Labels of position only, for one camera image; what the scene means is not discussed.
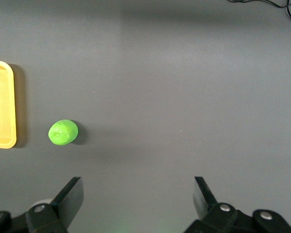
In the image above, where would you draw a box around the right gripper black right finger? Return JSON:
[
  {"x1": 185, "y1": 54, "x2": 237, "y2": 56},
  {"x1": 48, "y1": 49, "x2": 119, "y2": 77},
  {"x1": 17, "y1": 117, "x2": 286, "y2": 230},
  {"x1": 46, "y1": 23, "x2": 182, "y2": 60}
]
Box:
[{"x1": 184, "y1": 176, "x2": 291, "y2": 233}]

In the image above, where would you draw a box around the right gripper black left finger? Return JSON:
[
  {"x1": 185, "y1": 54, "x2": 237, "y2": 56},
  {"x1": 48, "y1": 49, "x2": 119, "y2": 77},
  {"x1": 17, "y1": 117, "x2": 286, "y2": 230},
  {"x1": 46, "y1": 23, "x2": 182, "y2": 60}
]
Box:
[{"x1": 0, "y1": 176, "x2": 84, "y2": 233}]

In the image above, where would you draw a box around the green apple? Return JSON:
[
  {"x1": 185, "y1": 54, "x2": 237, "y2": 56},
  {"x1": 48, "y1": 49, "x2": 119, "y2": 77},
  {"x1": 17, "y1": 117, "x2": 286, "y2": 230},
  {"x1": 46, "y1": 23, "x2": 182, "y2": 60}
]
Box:
[{"x1": 48, "y1": 119, "x2": 80, "y2": 146}]

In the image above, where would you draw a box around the yellow plastic tray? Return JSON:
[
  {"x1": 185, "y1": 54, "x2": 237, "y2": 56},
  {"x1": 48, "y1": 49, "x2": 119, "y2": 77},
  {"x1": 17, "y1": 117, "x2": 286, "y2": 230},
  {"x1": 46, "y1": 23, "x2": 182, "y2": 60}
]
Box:
[{"x1": 0, "y1": 60, "x2": 17, "y2": 149}]

